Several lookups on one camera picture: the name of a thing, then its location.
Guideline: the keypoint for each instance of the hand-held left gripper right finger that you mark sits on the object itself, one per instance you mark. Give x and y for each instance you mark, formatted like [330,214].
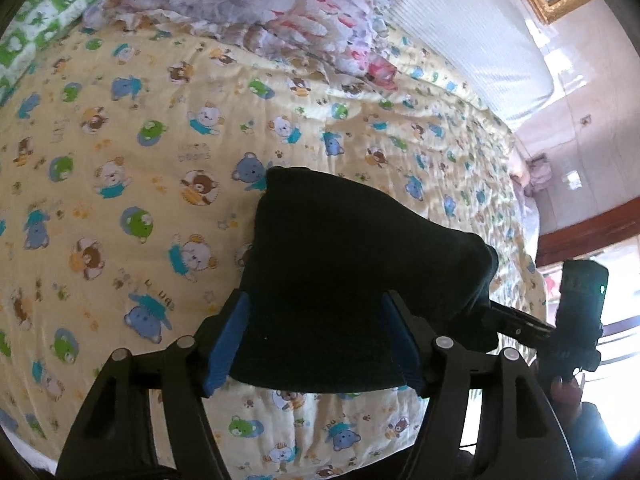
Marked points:
[400,340]

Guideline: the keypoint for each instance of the person's right forearm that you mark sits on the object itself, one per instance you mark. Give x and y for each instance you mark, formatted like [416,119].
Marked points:
[600,432]

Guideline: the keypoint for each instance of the floral quilt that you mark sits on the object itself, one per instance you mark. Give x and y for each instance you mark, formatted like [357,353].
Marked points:
[250,0]

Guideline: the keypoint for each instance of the brown wooden furniture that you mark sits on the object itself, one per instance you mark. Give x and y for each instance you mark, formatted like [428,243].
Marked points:
[590,235]

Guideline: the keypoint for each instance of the green checked pillow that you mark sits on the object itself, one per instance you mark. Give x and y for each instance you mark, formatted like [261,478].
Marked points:
[30,25]

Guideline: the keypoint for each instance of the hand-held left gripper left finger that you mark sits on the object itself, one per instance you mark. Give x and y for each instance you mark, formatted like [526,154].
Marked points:
[227,345]

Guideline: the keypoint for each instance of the white striped pillow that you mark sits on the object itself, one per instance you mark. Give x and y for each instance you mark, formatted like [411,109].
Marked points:
[475,35]

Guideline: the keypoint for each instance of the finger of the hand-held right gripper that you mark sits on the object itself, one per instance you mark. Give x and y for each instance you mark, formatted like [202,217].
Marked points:
[520,324]

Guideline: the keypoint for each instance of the yellow bear print bedsheet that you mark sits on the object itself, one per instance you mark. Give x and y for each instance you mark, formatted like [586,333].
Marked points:
[150,110]

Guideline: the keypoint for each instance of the pink cloth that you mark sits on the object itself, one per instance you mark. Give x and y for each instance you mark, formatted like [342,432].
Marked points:
[535,172]

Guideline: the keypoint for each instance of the person's right hand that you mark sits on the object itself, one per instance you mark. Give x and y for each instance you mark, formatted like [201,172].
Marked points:
[567,395]

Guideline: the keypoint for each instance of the black pants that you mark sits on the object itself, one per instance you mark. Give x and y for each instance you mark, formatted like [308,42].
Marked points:
[340,270]

